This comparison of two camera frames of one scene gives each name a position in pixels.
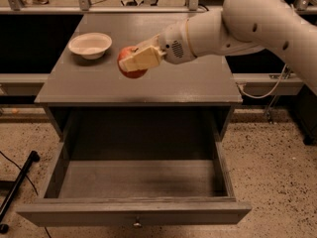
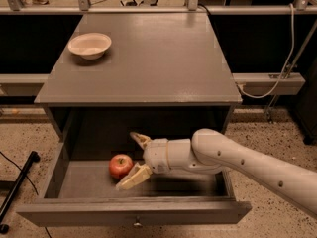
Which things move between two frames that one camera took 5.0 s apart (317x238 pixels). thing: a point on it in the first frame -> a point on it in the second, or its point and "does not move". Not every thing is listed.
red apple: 125,53 -> 120,165
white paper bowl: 91,46 does not move
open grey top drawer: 157,191 does not move
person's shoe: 38,0 does not move
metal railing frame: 13,6 does not move
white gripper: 173,43 -> 157,156
